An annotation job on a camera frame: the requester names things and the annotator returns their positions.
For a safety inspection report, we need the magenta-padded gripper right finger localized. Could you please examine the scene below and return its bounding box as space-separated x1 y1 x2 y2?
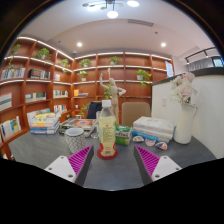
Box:
133 144 183 186

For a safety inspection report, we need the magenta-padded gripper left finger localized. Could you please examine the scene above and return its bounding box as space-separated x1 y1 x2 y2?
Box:
44 144 95 187

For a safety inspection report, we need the clear bottle with yellow drink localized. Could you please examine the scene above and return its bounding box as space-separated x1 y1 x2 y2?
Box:
97 99 118 158

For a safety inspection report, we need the stack of white books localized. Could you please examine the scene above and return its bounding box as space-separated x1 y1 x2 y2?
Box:
131 115 175 143

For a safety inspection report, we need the white jug vase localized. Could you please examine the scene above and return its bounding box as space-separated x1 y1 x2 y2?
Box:
173 102 199 145

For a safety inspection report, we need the stack of colourful books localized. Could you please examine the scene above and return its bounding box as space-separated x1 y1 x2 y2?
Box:
29 112 61 135

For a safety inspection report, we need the stack of magazines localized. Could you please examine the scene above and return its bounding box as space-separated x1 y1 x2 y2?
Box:
59 117 98 138

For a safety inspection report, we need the green and white box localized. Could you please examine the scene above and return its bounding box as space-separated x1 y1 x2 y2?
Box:
115 124 133 146

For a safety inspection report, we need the beige chair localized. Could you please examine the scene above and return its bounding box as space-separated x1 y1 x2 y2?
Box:
120 101 152 128

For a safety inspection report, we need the dark chair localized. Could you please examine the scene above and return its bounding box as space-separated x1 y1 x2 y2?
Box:
85 100 104 120

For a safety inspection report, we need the pink and white flower bouquet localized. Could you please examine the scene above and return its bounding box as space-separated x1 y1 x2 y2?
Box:
168 72 198 106

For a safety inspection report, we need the wooden artist mannequin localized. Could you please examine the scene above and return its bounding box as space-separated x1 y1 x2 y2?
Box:
99 68 127 125

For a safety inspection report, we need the grey curtain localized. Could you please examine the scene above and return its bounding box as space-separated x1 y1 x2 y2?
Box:
188 58 214 73

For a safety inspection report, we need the ceiling air vent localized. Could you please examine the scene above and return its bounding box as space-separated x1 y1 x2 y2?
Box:
127 18 154 28

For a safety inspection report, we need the branched ceiling lamp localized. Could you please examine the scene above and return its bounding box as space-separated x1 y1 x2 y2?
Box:
82 0 140 19

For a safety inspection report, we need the wooden wall shelf unit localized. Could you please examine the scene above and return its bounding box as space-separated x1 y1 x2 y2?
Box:
0 35 175 159

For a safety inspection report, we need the black track light rail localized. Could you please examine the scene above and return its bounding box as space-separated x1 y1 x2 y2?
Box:
184 46 218 64

